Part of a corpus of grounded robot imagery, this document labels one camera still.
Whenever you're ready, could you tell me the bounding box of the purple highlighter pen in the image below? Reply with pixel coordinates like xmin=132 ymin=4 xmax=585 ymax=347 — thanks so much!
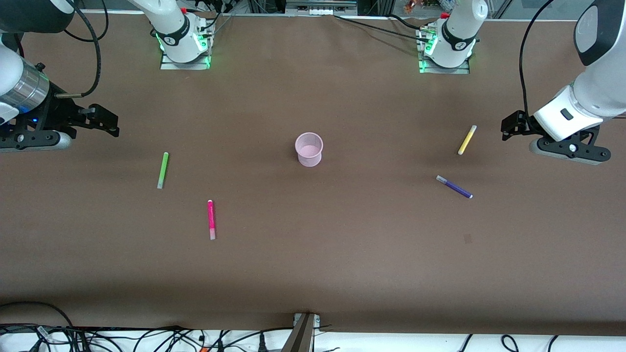
xmin=436 ymin=175 xmax=473 ymax=199

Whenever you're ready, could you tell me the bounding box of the pink plastic cup holder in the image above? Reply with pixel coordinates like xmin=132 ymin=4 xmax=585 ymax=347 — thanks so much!
xmin=294 ymin=132 xmax=324 ymax=168

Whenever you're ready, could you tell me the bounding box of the yellow highlighter pen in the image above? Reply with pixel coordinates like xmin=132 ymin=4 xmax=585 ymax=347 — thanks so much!
xmin=457 ymin=125 xmax=477 ymax=156

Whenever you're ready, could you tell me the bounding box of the green highlighter pen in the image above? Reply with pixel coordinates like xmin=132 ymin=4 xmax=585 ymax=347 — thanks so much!
xmin=156 ymin=152 xmax=170 ymax=190

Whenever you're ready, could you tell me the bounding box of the silver power strip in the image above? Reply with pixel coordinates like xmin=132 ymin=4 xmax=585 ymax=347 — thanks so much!
xmin=285 ymin=0 xmax=358 ymax=17

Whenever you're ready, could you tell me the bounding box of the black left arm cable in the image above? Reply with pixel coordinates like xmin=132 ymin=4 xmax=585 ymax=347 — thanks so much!
xmin=519 ymin=0 xmax=557 ymax=118

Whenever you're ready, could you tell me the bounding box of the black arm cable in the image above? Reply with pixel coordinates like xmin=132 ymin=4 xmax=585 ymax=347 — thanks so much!
xmin=519 ymin=0 xmax=557 ymax=118
xmin=53 ymin=0 xmax=110 ymax=99

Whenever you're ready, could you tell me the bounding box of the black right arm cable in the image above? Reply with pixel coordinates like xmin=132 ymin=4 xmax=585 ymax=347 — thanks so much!
xmin=53 ymin=0 xmax=110 ymax=99

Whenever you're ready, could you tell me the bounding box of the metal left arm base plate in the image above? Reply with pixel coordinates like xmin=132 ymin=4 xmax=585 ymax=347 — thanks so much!
xmin=418 ymin=28 xmax=471 ymax=75

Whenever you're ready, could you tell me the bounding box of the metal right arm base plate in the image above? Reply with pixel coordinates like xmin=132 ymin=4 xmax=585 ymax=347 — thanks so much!
xmin=160 ymin=27 xmax=212 ymax=71

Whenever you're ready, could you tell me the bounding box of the black cable across table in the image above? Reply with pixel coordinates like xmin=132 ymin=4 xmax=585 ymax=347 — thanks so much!
xmin=334 ymin=14 xmax=437 ymax=43

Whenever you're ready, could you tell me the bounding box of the black looping floor cable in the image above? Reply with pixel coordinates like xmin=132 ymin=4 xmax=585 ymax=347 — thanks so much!
xmin=0 ymin=301 xmax=75 ymax=343

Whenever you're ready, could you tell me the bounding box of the tangled black cable bundle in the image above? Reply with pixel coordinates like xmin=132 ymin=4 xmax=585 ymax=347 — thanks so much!
xmin=0 ymin=323 xmax=295 ymax=352

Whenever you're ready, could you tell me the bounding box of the metal table edge bracket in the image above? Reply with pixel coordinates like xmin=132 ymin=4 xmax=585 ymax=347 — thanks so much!
xmin=281 ymin=312 xmax=321 ymax=352

